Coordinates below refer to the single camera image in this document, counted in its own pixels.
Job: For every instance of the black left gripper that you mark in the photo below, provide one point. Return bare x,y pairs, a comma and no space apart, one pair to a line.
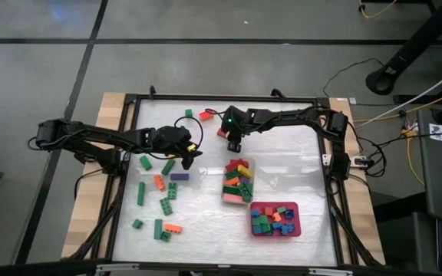
171,138

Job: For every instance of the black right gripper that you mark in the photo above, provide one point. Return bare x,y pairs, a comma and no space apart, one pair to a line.
238,122

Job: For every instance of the yellow block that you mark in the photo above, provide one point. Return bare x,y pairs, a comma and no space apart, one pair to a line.
192,147
245,171

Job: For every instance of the red long block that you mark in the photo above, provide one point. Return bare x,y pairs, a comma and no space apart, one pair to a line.
241,163
230,167

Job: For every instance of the purple long block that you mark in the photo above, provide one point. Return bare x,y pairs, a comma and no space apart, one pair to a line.
179,176

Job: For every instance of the green studded block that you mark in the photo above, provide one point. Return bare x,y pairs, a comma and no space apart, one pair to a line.
165,206
172,190
230,190
231,175
246,192

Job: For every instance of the orange studded block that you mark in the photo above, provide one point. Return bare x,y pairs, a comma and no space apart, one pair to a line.
231,181
173,228

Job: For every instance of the pink long block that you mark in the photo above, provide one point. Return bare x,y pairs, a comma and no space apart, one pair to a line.
231,198

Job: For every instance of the small blue block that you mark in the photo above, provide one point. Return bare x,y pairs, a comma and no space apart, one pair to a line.
289,213
258,229
284,230
277,225
255,213

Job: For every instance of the small red block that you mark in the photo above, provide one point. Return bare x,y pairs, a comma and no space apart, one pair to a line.
269,211

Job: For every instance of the small orange block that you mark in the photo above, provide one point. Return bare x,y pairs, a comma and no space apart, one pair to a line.
276,217

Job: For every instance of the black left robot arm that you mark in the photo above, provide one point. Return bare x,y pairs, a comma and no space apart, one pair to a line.
102,134

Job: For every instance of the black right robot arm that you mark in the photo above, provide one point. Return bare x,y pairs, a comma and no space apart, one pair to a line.
301,115

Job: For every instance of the green long block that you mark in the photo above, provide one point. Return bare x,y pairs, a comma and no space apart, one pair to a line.
140,193
157,229
167,167

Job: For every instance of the red studded block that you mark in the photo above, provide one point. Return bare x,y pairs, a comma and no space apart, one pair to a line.
205,115

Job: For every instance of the clear plastic bin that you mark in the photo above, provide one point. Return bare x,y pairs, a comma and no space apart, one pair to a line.
253,172

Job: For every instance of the red plastic tray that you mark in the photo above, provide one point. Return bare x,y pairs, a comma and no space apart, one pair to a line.
297,220

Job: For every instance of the small white plug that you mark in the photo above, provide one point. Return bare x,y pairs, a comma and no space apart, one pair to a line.
353,101

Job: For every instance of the dark grey desk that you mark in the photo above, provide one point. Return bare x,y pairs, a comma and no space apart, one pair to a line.
436,184

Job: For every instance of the black floor stand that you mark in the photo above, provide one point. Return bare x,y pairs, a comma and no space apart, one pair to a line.
416,42

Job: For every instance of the black table frame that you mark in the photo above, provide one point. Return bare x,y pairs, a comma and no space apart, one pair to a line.
159,97

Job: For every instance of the black frame clamp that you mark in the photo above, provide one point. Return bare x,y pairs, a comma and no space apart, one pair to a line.
152,91
278,92

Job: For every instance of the silver bracket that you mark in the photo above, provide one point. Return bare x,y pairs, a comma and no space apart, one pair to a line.
330,272
117,267

